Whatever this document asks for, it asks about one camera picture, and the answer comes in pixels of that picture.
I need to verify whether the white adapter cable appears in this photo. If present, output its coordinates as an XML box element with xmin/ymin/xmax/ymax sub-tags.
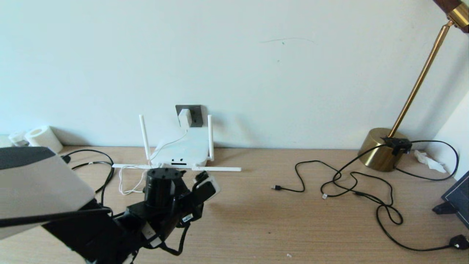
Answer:
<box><xmin>118</xmin><ymin>128</ymin><xmax>189</xmax><ymax>195</ymax></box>

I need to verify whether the black ethernet cable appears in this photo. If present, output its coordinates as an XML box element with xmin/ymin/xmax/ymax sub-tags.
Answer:
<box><xmin>62</xmin><ymin>150</ymin><xmax>115</xmax><ymax>206</ymax></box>

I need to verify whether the white power adapter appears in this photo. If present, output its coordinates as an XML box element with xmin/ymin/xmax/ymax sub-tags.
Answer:
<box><xmin>178</xmin><ymin>109</ymin><xmax>192</xmax><ymax>129</ymax></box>

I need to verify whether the white wifi router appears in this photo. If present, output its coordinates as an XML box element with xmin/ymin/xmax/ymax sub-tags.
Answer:
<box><xmin>112</xmin><ymin>115</ymin><xmax>242</xmax><ymax>172</ymax></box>

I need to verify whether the white paper roll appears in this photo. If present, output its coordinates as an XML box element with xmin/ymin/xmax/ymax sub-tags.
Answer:
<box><xmin>25</xmin><ymin>126</ymin><xmax>63</xmax><ymax>153</ymax></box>

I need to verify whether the small clear jar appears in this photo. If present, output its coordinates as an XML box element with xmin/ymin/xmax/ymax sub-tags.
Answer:
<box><xmin>8</xmin><ymin>132</ymin><xmax>28</xmax><ymax>147</ymax></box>

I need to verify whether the brass desk lamp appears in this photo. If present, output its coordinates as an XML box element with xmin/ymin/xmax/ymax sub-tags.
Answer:
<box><xmin>357</xmin><ymin>0</ymin><xmax>469</xmax><ymax>173</ymax></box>

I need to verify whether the crumpled white tissue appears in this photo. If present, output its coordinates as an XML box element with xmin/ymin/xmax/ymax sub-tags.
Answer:
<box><xmin>413</xmin><ymin>151</ymin><xmax>446</xmax><ymax>174</ymax></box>

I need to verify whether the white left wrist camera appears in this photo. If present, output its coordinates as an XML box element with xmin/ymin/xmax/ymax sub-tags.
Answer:
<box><xmin>187</xmin><ymin>175</ymin><xmax>221</xmax><ymax>206</ymax></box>

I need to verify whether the thin black usb cable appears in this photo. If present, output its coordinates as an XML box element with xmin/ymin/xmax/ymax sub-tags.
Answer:
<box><xmin>272</xmin><ymin>161</ymin><xmax>403</xmax><ymax>225</ymax></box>

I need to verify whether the black left camera cable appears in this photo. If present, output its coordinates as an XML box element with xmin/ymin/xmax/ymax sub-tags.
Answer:
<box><xmin>0</xmin><ymin>207</ymin><xmax>193</xmax><ymax>256</ymax></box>

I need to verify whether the grey wall socket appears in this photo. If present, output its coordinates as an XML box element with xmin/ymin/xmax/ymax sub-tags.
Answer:
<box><xmin>176</xmin><ymin>105</ymin><xmax>203</xmax><ymax>128</ymax></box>

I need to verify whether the black inline cord switch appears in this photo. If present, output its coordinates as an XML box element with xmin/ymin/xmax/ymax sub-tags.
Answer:
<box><xmin>380</xmin><ymin>137</ymin><xmax>411</xmax><ymax>156</ymax></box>

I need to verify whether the black lamp power cord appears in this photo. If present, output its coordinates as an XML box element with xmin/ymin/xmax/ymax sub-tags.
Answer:
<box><xmin>332</xmin><ymin>141</ymin><xmax>469</xmax><ymax>252</ymax></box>

